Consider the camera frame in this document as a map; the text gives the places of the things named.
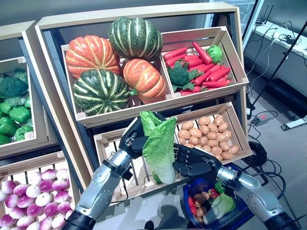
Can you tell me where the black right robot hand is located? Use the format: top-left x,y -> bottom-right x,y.
172,143 -> 223,179

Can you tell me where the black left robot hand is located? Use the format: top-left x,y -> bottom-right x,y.
118,116 -> 150,161

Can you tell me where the blue plastic shopping basket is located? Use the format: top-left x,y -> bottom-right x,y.
182,162 -> 255,230

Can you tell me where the purple eggplant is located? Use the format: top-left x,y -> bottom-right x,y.
190,179 -> 211,196

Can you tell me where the wooden slat crate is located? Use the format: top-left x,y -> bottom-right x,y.
174,101 -> 255,166
93,124 -> 190,207
0,56 -> 50,155
0,150 -> 82,230
160,26 -> 250,100
61,43 -> 175,122

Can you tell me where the brown potato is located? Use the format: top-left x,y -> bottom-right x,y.
196,206 -> 208,218
193,193 -> 206,204

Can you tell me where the red bell pepper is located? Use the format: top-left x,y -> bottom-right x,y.
188,196 -> 198,216

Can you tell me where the green striped pumpkin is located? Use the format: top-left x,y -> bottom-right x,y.
73,69 -> 130,117
107,16 -> 164,62

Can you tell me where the small orange ribbed pumpkin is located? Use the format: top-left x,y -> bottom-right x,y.
122,58 -> 168,105

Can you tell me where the red carrot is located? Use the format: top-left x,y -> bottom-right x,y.
202,80 -> 232,89
203,64 -> 221,76
184,57 -> 204,68
208,68 -> 231,82
163,47 -> 189,60
165,55 -> 187,67
181,86 -> 201,96
192,42 -> 213,65
193,69 -> 212,86

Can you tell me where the grey power strip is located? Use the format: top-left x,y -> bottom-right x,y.
251,112 -> 274,127

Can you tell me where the dark green broccoli with leaves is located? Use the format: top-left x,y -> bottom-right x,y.
167,61 -> 201,92

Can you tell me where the large orange ribbed pumpkin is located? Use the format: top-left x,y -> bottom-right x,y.
65,35 -> 120,80

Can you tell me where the light green broccoli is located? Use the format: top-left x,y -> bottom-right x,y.
3,96 -> 27,108
13,68 -> 29,83

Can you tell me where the white desk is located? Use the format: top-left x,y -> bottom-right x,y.
242,20 -> 307,131

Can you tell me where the wooden display shelf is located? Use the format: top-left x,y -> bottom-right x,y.
0,20 -> 63,168
35,2 -> 250,192

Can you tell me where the black tripod stand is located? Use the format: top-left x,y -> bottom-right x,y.
249,0 -> 307,110

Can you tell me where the black router with antennas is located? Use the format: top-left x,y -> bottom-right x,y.
255,2 -> 275,26

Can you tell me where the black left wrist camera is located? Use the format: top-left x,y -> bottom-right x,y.
120,166 -> 134,181

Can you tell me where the black cable coil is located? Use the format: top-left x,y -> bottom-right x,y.
242,141 -> 268,166

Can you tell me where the black cable bundle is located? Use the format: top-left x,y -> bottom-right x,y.
278,33 -> 302,46

